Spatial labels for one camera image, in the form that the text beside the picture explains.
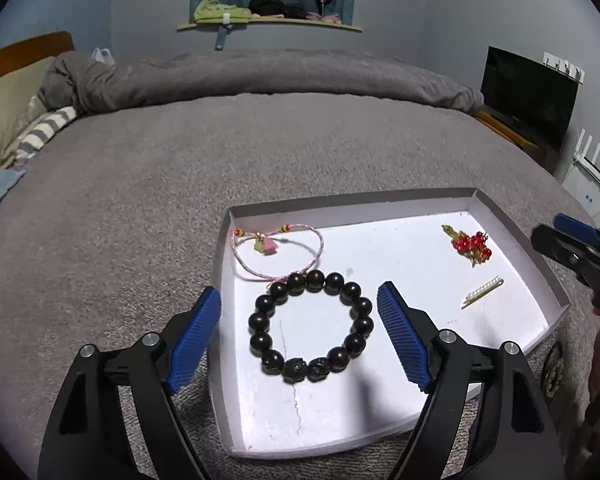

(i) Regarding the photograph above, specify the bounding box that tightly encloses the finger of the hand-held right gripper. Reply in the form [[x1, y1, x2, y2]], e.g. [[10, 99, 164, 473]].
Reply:
[[531, 224, 600, 282], [554, 212, 600, 247]]

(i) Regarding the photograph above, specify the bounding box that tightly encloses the grey white striped pillow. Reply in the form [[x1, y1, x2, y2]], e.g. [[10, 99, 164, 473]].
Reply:
[[2, 105, 79, 169]]

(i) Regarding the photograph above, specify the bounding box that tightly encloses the olive green pillow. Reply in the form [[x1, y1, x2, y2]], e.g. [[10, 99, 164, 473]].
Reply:
[[0, 57, 57, 169]]

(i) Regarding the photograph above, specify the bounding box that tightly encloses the wooden window shelf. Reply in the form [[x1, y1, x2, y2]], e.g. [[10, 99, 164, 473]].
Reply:
[[175, 17, 364, 34]]

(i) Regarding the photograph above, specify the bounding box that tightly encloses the green cloth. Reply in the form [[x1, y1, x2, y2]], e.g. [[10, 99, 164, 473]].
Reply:
[[193, 0, 254, 24]]

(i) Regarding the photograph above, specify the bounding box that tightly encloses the pearl hair clip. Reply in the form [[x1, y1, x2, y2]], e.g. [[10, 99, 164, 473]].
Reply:
[[461, 275, 504, 309]]

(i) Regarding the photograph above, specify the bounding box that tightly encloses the white router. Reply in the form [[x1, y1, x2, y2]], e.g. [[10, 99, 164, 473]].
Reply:
[[562, 128, 600, 222]]

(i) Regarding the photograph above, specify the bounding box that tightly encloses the black television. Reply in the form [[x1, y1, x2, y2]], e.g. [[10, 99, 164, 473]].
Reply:
[[480, 45, 580, 151]]

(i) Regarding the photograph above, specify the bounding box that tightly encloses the white wall hook rack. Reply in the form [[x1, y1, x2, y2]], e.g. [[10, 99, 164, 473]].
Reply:
[[543, 51, 586, 84]]

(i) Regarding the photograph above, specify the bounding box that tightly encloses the grey rolled duvet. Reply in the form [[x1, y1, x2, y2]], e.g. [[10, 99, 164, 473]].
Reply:
[[37, 50, 485, 115]]

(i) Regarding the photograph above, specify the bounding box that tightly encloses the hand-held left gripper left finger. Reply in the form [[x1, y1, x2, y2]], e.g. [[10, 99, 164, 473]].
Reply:
[[37, 286, 223, 480]]

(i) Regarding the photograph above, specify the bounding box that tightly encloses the dark purple gold bead bracelet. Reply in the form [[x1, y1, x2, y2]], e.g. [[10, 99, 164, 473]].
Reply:
[[541, 342, 564, 401]]

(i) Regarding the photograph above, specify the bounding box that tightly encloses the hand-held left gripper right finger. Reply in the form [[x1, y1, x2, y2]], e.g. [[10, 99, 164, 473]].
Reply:
[[376, 281, 566, 480]]

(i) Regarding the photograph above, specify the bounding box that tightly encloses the wooden headboard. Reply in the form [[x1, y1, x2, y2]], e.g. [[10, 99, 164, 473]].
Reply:
[[0, 31, 75, 92]]

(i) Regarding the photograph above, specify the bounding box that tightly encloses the shallow grey cardboard tray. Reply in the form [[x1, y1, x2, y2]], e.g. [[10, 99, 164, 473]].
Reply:
[[207, 187, 572, 459]]

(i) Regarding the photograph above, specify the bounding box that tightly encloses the wooden television stand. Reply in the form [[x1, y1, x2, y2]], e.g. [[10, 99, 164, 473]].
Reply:
[[472, 107, 557, 167]]

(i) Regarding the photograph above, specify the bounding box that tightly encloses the black cloth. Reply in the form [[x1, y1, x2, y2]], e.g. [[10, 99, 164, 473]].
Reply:
[[248, 0, 309, 20]]

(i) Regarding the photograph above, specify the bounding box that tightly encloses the red bead gold brooch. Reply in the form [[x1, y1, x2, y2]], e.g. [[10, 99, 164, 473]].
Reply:
[[441, 224, 493, 267]]

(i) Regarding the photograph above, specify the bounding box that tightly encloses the black bead bracelet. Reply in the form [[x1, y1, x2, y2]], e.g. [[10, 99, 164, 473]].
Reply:
[[247, 269, 375, 386]]

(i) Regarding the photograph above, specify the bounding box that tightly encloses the pink cord bracelet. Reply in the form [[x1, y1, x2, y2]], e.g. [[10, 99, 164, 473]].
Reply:
[[231, 225, 324, 282]]

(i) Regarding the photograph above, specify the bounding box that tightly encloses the grey bed blanket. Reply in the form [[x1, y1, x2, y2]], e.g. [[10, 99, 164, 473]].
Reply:
[[0, 92, 600, 480]]

